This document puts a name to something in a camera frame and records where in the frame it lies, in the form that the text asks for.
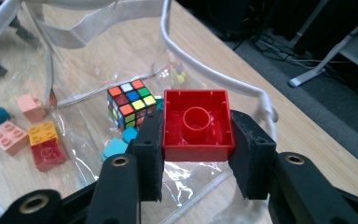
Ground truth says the yellow building brick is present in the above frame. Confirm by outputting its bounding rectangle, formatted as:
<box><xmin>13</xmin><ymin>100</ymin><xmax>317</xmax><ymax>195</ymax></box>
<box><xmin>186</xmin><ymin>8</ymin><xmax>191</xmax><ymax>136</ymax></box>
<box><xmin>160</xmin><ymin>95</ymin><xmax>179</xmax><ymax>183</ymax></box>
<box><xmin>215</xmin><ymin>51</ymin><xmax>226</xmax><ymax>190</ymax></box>
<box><xmin>27</xmin><ymin>120</ymin><xmax>60</xmax><ymax>147</ymax></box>

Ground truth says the bundle of floor cables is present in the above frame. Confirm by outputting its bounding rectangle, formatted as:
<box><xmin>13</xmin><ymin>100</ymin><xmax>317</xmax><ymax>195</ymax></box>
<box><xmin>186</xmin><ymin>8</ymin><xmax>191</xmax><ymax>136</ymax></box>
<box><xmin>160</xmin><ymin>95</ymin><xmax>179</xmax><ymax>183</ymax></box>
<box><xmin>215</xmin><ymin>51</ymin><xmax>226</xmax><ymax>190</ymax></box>
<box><xmin>255</xmin><ymin>31</ymin><xmax>327</xmax><ymax>71</ymax></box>

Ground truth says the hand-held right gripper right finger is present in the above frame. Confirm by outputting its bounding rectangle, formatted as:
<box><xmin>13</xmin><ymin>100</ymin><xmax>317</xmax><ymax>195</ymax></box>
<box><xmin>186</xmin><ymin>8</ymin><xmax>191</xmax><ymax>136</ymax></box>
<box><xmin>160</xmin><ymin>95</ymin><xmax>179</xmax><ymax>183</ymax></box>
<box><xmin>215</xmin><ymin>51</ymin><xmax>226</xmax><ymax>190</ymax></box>
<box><xmin>227</xmin><ymin>109</ymin><xmax>278</xmax><ymax>201</ymax></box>

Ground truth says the pink long building brick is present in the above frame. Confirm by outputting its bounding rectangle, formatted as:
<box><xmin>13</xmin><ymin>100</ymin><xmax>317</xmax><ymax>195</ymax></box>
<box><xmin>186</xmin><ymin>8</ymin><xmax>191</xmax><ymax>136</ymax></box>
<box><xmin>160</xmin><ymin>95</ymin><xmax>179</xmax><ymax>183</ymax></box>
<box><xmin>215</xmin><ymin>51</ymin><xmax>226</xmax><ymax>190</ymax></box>
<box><xmin>0</xmin><ymin>120</ymin><xmax>31</xmax><ymax>157</ymax></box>

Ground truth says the pink square building brick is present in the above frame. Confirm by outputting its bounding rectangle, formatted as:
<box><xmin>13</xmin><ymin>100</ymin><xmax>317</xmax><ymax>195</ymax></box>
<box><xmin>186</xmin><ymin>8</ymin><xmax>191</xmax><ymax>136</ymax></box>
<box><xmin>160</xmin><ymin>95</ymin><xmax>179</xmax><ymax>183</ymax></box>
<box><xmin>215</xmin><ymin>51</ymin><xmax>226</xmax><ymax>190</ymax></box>
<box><xmin>16</xmin><ymin>92</ymin><xmax>48</xmax><ymax>124</ymax></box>

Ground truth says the white metal stand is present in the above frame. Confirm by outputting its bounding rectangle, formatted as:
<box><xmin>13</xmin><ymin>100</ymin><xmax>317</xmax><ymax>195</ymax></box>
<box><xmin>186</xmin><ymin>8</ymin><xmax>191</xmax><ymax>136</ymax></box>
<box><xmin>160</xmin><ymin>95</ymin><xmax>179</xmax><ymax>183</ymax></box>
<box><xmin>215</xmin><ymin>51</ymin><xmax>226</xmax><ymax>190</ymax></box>
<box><xmin>288</xmin><ymin>0</ymin><xmax>358</xmax><ymax>88</ymax></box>

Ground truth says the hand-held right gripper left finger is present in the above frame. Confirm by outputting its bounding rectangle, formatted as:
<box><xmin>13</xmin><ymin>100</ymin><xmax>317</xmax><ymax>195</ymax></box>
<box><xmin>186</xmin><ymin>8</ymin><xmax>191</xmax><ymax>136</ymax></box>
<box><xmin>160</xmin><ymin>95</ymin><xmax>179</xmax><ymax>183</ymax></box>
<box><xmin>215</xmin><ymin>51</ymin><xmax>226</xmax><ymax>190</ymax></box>
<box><xmin>132</xmin><ymin>111</ymin><xmax>165</xmax><ymax>203</ymax></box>

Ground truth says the light blue block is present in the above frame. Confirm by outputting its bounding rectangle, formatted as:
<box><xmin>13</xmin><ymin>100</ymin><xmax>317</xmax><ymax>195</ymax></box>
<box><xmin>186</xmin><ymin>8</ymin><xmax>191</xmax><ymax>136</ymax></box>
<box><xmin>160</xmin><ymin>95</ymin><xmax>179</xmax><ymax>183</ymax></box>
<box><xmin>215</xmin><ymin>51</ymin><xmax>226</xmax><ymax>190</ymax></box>
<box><xmin>155</xmin><ymin>96</ymin><xmax>166</xmax><ymax>112</ymax></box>
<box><xmin>121</xmin><ymin>125</ymin><xmax>139</xmax><ymax>144</ymax></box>
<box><xmin>102</xmin><ymin>137</ymin><xmax>129</xmax><ymax>161</ymax></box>

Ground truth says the multicoloured puzzle cube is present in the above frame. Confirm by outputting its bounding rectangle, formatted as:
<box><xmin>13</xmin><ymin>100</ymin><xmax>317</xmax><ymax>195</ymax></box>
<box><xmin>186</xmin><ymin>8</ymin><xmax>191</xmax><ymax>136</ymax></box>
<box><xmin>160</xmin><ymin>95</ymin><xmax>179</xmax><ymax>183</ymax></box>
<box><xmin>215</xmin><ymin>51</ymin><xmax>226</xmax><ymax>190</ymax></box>
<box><xmin>106</xmin><ymin>79</ymin><xmax>158</xmax><ymax>132</ymax></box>

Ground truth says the red building brick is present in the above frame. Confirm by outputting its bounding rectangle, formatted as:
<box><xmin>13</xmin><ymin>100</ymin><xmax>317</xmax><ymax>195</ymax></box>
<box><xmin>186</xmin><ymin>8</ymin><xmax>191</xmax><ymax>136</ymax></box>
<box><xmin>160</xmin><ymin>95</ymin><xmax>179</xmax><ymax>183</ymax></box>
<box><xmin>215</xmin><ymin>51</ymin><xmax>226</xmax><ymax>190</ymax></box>
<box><xmin>161</xmin><ymin>89</ymin><xmax>237</xmax><ymax>162</ymax></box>
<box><xmin>31</xmin><ymin>137</ymin><xmax>68</xmax><ymax>173</ymax></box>

